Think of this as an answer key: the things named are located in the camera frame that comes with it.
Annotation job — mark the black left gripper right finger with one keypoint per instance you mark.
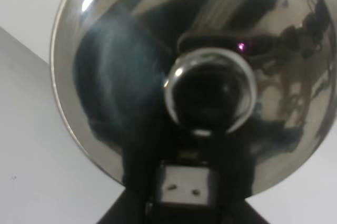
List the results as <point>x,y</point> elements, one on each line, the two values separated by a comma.
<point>231,156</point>

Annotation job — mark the stainless steel teapot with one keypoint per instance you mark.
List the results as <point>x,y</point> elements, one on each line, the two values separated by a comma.
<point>204,63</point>

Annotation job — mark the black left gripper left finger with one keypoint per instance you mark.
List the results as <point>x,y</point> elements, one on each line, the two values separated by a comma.
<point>145,142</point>

